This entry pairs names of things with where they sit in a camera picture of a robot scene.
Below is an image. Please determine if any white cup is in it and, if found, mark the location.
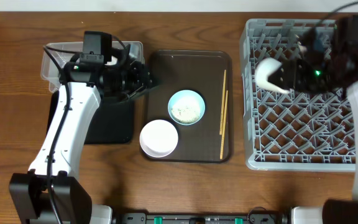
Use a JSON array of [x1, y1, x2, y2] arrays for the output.
[[255, 58, 290, 94]]

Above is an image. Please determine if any light blue rice bowl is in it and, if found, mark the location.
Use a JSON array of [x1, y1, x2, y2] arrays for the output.
[[167, 90, 206, 126]]

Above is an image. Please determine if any wooden chopstick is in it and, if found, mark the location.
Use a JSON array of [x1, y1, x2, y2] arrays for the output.
[[219, 69, 226, 135], [219, 90, 228, 160]]

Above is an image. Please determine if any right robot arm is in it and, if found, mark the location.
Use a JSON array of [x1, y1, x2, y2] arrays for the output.
[[255, 15, 358, 223]]

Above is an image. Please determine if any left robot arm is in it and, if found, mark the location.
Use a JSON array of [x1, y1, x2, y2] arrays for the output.
[[9, 31, 155, 223]]

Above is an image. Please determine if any grey dishwasher rack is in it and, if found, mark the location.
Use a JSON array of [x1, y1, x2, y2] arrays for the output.
[[240, 19, 356, 172]]

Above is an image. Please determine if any clear plastic waste bin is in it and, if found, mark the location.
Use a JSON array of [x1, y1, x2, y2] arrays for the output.
[[40, 40, 145, 93]]

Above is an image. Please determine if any black plastic tray bin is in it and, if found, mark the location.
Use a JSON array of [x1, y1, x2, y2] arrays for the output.
[[62, 91, 134, 144]]

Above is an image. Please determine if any brown serving tray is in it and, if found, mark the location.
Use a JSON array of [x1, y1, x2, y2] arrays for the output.
[[144, 50, 234, 164]]

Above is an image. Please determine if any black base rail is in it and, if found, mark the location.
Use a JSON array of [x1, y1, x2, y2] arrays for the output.
[[112, 210, 291, 224]]

